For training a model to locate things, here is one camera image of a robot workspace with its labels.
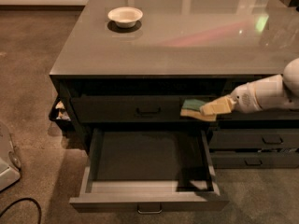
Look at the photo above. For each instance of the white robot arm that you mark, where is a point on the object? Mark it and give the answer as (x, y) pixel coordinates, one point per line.
(275, 92)

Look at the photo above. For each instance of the grey bottom right drawer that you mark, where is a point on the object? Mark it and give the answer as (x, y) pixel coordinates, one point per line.
(264, 160)

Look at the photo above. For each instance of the open grey middle drawer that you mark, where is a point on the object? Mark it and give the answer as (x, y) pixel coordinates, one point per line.
(149, 173)

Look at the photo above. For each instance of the grey top left drawer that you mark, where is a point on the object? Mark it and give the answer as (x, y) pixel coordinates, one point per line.
(96, 109)

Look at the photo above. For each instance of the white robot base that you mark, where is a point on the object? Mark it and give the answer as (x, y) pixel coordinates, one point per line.
(10, 165)

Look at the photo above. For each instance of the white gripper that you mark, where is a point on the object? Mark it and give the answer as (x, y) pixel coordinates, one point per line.
(244, 99)

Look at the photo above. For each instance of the green and yellow sponge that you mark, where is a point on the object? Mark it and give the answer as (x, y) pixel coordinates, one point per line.
(191, 109)

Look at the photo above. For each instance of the black bin with items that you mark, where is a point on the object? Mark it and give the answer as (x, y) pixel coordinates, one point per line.
(59, 116)

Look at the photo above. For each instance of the white paper bowl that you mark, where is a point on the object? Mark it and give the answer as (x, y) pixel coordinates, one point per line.
(125, 17)

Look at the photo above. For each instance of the grey middle right drawer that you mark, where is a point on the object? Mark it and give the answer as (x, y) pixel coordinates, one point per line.
(255, 138)

